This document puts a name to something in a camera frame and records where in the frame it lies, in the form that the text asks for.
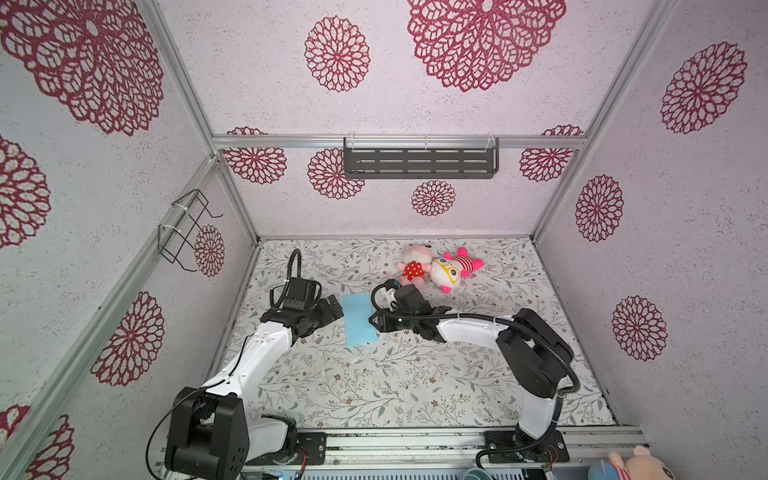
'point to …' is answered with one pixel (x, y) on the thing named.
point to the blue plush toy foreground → (602, 471)
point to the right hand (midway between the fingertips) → (372, 315)
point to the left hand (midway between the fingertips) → (329, 318)
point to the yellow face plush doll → (447, 271)
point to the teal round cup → (476, 474)
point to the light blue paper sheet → (357, 308)
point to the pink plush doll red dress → (416, 264)
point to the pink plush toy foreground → (639, 466)
